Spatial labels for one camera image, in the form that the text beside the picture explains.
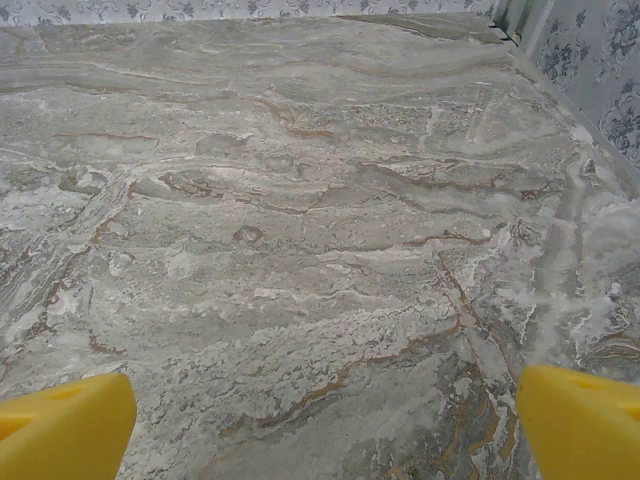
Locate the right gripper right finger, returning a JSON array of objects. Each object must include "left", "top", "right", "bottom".
[{"left": 515, "top": 364, "right": 640, "bottom": 480}]

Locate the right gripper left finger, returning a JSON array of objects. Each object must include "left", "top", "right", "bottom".
[{"left": 0, "top": 371, "right": 138, "bottom": 480}]

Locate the aluminium corner frame post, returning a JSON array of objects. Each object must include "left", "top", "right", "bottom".
[{"left": 492, "top": 0, "right": 542, "bottom": 49}]

